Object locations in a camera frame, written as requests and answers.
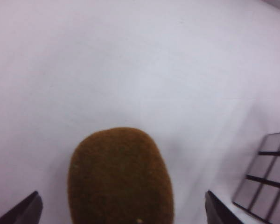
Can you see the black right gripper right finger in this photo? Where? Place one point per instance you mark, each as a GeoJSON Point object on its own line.
{"type": "Point", "coordinates": [219, 212]}

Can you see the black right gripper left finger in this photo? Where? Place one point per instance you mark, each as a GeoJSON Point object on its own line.
{"type": "Point", "coordinates": [25, 210]}

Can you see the brown fuzzy kiwi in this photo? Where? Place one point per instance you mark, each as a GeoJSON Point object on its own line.
{"type": "Point", "coordinates": [119, 177]}

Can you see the silver mirror puzzle cube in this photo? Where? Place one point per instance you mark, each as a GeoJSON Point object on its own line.
{"type": "Point", "coordinates": [263, 177]}

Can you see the white paper sheet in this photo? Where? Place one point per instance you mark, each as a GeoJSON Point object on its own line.
{"type": "Point", "coordinates": [130, 58]}

